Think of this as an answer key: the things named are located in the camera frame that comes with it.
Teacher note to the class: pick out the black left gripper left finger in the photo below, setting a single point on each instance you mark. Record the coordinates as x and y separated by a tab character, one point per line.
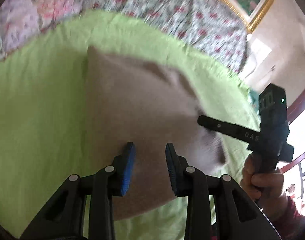
62	217

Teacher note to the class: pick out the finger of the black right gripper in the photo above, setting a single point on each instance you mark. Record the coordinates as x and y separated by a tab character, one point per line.
232	130

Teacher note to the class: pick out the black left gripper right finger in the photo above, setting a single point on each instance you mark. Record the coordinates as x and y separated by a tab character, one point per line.
217	205

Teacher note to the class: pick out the beige knit sweater brown trim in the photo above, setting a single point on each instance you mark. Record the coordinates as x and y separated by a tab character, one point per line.
139	101

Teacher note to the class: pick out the red sleeve right forearm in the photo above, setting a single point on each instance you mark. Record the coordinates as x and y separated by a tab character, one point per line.
291	225

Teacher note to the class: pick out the person's right hand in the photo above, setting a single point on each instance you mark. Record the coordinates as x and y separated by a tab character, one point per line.
266	188

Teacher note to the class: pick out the light green bed sheet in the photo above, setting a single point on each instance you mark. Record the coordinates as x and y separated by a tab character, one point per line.
42	102

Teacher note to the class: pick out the red floral white quilt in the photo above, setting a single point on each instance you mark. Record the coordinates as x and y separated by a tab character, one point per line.
207	25

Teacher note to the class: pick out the purple pink floral pillow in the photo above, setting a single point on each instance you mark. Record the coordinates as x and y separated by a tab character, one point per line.
20	20

